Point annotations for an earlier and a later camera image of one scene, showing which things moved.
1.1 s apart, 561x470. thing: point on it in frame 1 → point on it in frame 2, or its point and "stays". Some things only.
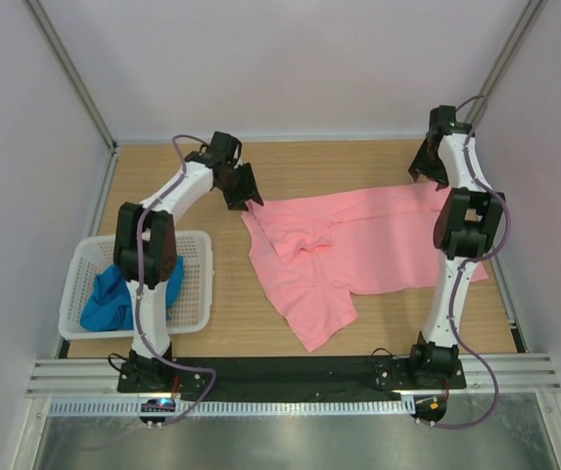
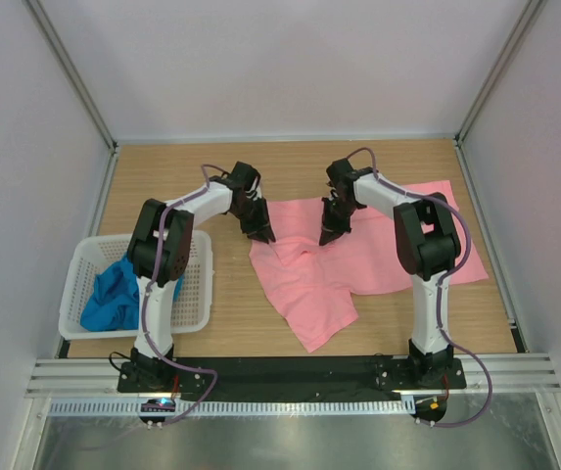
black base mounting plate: [371, 378] stays
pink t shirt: [311, 257] stays
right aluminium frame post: [522, 33] stays
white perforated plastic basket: [191, 311] stays
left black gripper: [249, 192] → [260, 228]
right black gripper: [421, 157] → [333, 230]
